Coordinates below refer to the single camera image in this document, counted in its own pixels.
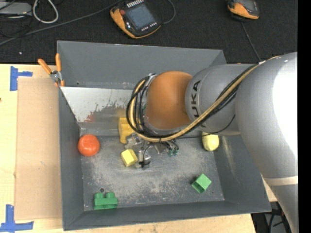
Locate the small yellow toy block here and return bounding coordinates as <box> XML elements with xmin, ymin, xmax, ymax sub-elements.
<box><xmin>120</xmin><ymin>149</ymin><xmax>139</xmax><ymax>168</ymax></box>

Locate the green square toy block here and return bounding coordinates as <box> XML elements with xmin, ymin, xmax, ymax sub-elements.
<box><xmin>191</xmin><ymin>173</ymin><xmax>212</xmax><ymax>194</ymax></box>

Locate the grey metal bin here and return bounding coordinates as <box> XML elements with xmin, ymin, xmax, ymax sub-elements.
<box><xmin>56</xmin><ymin>40</ymin><xmax>273</xmax><ymax>232</ymax></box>

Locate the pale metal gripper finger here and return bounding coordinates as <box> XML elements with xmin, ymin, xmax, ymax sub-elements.
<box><xmin>138</xmin><ymin>149</ymin><xmax>152</xmax><ymax>169</ymax></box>
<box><xmin>124</xmin><ymin>134</ymin><xmax>142</xmax><ymax>150</ymax></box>

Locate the brown cardboard board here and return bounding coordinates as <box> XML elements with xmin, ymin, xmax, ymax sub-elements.
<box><xmin>14</xmin><ymin>76</ymin><xmax>64</xmax><ymax>222</ymax></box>

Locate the orange ball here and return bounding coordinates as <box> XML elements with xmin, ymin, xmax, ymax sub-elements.
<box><xmin>77</xmin><ymin>133</ymin><xmax>101</xmax><ymax>158</ymax></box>

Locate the pale yellow toy block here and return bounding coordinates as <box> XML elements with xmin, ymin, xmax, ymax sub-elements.
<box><xmin>201</xmin><ymin>132</ymin><xmax>220</xmax><ymax>152</ymax></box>

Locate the green two-stud toy block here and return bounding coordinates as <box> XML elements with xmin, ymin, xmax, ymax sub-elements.
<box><xmin>93</xmin><ymin>191</ymin><xmax>119</xmax><ymax>210</ymax></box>

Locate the large yellow toy block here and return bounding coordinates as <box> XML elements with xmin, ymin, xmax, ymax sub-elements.
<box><xmin>118</xmin><ymin>116</ymin><xmax>137</xmax><ymax>145</ymax></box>

